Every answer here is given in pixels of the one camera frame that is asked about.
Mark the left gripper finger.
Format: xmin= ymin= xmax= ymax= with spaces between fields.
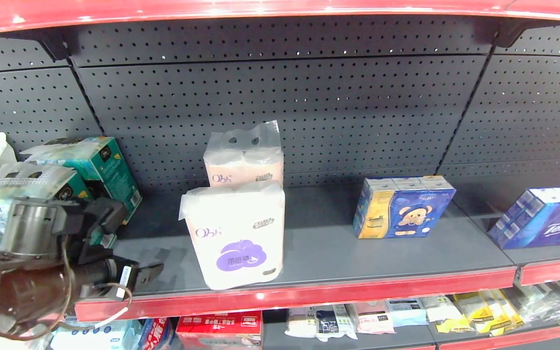
xmin=136 ymin=262 xmax=165 ymax=289

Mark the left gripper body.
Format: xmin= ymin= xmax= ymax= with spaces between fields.
xmin=0 ymin=259 xmax=141 ymax=335

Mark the black shop shelf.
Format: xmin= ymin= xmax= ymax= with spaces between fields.
xmin=0 ymin=0 xmax=560 ymax=350

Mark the red blue pack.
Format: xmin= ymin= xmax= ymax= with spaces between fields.
xmin=138 ymin=317 xmax=175 ymax=350

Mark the white blue glove box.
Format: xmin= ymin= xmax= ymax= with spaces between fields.
xmin=49 ymin=318 xmax=140 ymax=350

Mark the red white pack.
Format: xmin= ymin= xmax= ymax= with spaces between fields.
xmin=175 ymin=311 xmax=264 ymax=350

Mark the white purple tissue pack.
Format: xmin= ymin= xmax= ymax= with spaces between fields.
xmin=179 ymin=181 xmax=286 ymax=291

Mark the green tissue pack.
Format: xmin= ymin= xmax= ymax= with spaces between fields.
xmin=0 ymin=162 xmax=92 ymax=245
xmin=20 ymin=136 xmax=143 ymax=225

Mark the white pink tissue pack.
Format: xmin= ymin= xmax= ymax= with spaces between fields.
xmin=203 ymin=120 xmax=284 ymax=190

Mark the white black pack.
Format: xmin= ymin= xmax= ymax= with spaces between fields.
xmin=285 ymin=304 xmax=358 ymax=342

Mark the light blue pack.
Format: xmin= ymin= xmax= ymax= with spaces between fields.
xmin=386 ymin=297 xmax=429 ymax=328

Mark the blue yellow tissue pack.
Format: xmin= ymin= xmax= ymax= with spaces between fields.
xmin=352 ymin=175 xmax=457 ymax=240

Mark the white yellow pack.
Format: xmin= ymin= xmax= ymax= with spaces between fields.
xmin=420 ymin=295 xmax=475 ymax=333

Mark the yellow clear pack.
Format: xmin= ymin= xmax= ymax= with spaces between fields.
xmin=454 ymin=289 xmax=525 ymax=337

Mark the clear plastic pack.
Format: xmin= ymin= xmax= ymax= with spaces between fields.
xmin=504 ymin=276 xmax=560 ymax=325

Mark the blue white tissue pack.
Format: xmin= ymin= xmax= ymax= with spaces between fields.
xmin=487 ymin=184 xmax=560 ymax=250

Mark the black cable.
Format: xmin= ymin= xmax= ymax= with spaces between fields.
xmin=0 ymin=237 xmax=132 ymax=342

